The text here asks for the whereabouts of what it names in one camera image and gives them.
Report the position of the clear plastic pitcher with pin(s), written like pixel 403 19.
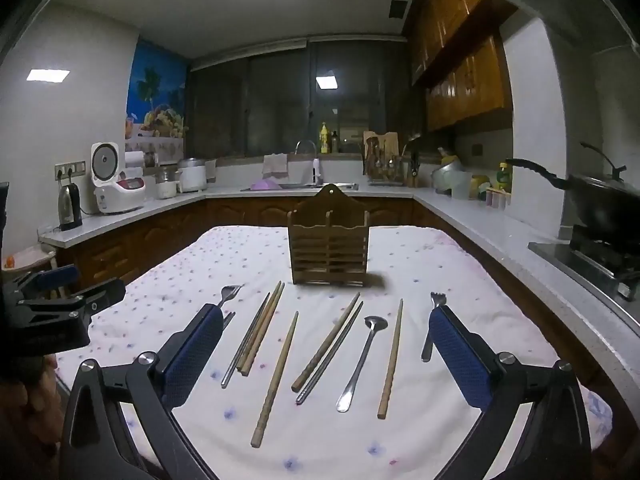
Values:
pixel 461 185

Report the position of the metal chopstick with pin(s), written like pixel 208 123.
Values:
pixel 247 340
pixel 330 355

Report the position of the green yellow drink bottle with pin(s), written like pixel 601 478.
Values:
pixel 504 176

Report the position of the hanging dish towel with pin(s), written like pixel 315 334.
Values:
pixel 275 165

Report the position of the metal spoon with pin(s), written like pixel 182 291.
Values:
pixel 375 323

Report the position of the wooden upper cabinets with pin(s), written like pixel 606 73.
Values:
pixel 460 55

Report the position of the metal cooking pot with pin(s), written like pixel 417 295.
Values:
pixel 447 172

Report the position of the wooden knife block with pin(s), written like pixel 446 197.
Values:
pixel 412 172

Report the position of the dark bottle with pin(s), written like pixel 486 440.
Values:
pixel 334 143

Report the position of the person's left hand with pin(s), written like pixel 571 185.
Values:
pixel 30 395

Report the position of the dish drying rack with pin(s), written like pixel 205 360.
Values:
pixel 385 167

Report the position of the chrome sink faucet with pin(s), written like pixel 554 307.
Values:
pixel 306 147

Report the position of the ceiling vent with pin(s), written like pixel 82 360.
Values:
pixel 399 8

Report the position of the white faucet water filter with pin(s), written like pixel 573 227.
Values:
pixel 316 170

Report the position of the popsicle mould set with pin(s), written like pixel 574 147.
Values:
pixel 497 198

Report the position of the wooden lower cabinets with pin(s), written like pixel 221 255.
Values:
pixel 240 212

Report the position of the square ceiling light panel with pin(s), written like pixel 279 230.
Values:
pixel 47 75

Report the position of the black wok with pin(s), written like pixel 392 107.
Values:
pixel 597 202

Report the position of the metal fork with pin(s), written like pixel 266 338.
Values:
pixel 437 301
pixel 231 294

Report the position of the gas stove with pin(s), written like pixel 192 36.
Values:
pixel 590 255

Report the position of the floral tablecloth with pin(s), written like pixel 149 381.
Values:
pixel 325 440

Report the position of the steel kitchen sink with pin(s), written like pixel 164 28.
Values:
pixel 320 186

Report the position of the purple plastic basin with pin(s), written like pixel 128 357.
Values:
pixel 266 185

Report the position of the wall outlet strip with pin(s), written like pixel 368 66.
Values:
pixel 70 167

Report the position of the tropical fruit wall poster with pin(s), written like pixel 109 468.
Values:
pixel 157 105

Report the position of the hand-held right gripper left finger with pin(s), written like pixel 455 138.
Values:
pixel 192 355

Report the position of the dark kitchen window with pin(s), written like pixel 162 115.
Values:
pixel 300 95

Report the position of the paper towel roll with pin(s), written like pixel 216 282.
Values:
pixel 137 160

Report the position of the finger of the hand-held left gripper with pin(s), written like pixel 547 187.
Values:
pixel 60 276
pixel 100 294

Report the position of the white round rice cooker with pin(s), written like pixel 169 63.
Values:
pixel 192 176

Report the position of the yellow dish soap bottle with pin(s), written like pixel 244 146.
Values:
pixel 324 139

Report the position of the wooden cabinets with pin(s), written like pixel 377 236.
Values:
pixel 240 212
pixel 460 55

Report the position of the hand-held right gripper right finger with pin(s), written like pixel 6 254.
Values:
pixel 460 360

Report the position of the wooden utensil holder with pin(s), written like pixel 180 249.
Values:
pixel 327 237

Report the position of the small steel pot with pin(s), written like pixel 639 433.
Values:
pixel 166 182

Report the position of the wooden cutting board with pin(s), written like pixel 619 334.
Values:
pixel 382 139

